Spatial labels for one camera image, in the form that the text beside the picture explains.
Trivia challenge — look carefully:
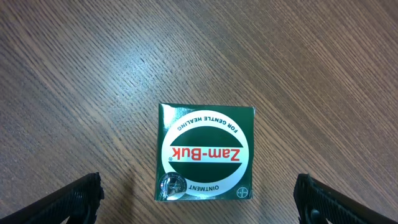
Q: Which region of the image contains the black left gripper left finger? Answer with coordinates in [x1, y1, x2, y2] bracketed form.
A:
[1, 172, 104, 224]

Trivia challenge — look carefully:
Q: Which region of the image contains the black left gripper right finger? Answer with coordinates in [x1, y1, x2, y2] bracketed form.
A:
[294, 174, 397, 224]

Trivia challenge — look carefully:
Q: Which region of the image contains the green Zam-Buk ointment box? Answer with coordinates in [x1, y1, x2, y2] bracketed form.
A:
[154, 103, 256, 202]

